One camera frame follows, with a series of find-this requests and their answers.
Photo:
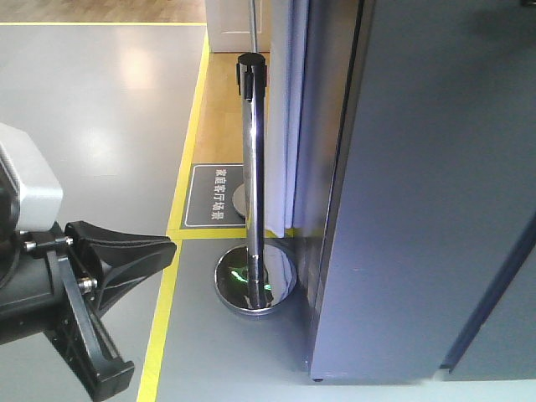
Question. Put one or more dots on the grey floor sign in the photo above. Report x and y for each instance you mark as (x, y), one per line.
(209, 202)

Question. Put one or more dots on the dark grey fridge right door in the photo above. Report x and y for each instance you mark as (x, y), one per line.
(498, 340)

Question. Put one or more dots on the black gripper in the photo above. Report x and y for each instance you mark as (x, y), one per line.
(40, 293)

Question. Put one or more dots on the white fridge door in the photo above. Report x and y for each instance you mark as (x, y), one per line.
(434, 183)

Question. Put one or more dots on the chrome stanchion post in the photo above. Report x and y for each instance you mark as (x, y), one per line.
(245, 81)
(256, 278)

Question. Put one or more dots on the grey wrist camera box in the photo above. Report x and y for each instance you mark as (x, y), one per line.
(30, 193)

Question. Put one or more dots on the white curtain panel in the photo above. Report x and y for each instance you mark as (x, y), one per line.
(286, 76)

